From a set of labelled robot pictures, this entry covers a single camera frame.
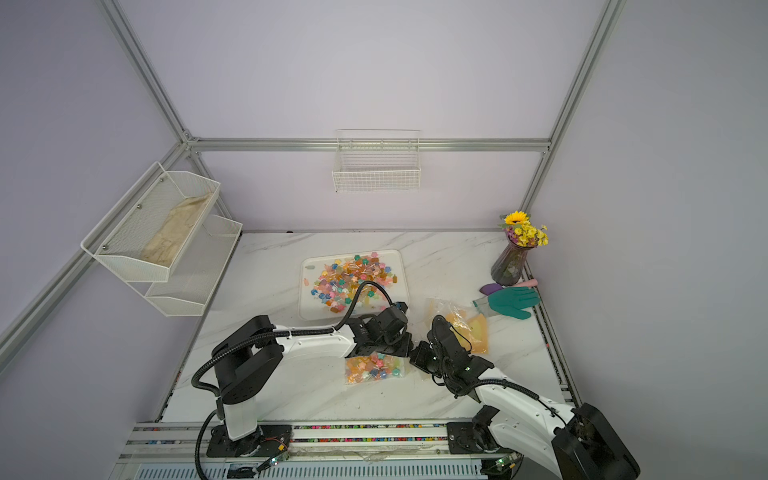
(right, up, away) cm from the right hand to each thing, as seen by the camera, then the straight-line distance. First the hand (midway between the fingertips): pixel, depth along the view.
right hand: (410, 357), depth 85 cm
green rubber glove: (+36, +14, +14) cm, 42 cm away
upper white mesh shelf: (-72, +35, -6) cm, 80 cm away
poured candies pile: (-19, +21, +18) cm, 34 cm away
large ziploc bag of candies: (-10, -3, 0) cm, 11 cm away
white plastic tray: (-33, +12, +13) cm, 38 cm away
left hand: (0, +2, +1) cm, 2 cm away
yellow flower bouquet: (+34, +36, +3) cm, 50 cm away
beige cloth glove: (-65, +36, -5) cm, 74 cm away
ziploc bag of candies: (+20, +9, +9) cm, 24 cm away
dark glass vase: (+33, +25, +14) cm, 44 cm away
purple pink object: (+28, +18, +18) cm, 38 cm away
